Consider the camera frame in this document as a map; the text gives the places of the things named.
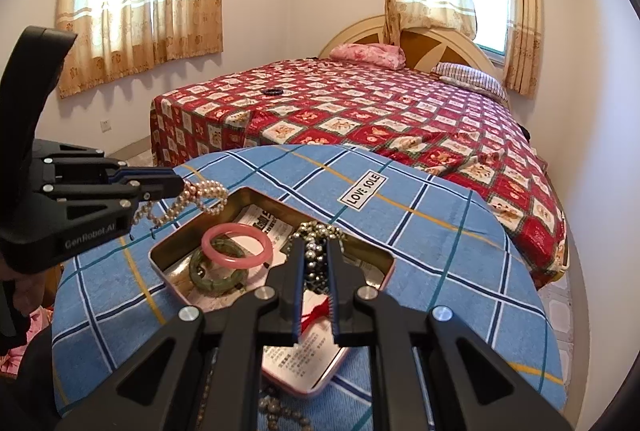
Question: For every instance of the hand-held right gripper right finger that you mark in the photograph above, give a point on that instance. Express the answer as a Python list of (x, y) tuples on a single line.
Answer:
[(334, 291)]

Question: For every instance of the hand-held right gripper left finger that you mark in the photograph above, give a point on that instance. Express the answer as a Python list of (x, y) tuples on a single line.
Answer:
[(299, 291)]

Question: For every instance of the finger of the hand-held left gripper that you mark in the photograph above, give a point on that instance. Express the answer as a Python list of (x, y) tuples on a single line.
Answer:
[(155, 195), (150, 177)]

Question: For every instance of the pink bangle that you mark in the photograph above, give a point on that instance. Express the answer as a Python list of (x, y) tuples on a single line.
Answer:
[(250, 262)]

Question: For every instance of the pink metal tin box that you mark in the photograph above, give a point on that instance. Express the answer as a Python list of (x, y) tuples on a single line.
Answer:
[(172, 261)]

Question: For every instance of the green jade bangle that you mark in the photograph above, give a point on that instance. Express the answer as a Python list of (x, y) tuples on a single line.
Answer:
[(200, 279)]

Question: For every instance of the printed paper sheet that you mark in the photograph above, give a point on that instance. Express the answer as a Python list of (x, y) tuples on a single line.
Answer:
[(310, 356)]

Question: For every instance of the white cloth label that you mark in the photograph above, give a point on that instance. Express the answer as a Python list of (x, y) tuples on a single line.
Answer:
[(362, 191)]

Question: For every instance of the blue checked tablecloth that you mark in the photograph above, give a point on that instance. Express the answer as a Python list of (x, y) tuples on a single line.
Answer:
[(450, 261)]

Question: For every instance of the pink cloth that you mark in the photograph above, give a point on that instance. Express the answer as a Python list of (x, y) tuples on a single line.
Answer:
[(15, 356)]

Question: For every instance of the wide beige curtain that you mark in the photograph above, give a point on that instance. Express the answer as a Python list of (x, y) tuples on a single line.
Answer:
[(145, 1)]

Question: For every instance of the red patterned bedspread bed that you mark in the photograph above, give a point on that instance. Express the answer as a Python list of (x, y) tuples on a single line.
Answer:
[(375, 111)]

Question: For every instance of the pink floral pillow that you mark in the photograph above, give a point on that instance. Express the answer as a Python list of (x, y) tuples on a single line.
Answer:
[(367, 56)]

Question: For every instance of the striped pillow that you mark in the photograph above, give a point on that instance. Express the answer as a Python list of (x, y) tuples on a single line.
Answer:
[(467, 78)]

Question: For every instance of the cream wooden headboard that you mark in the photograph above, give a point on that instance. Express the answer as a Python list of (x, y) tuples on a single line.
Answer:
[(420, 43)]

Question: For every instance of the narrow beige curtain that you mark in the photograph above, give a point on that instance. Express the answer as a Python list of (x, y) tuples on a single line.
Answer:
[(522, 11)]

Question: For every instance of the white wall socket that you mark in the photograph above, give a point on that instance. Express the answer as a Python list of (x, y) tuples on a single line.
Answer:
[(106, 125)]

